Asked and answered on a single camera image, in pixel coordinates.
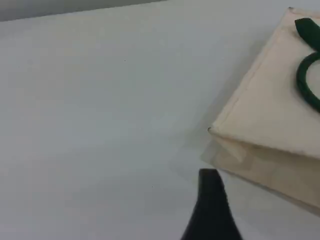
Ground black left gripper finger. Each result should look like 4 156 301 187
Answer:
179 168 245 240

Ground white canvas bag green handles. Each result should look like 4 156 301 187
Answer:
207 7 320 216

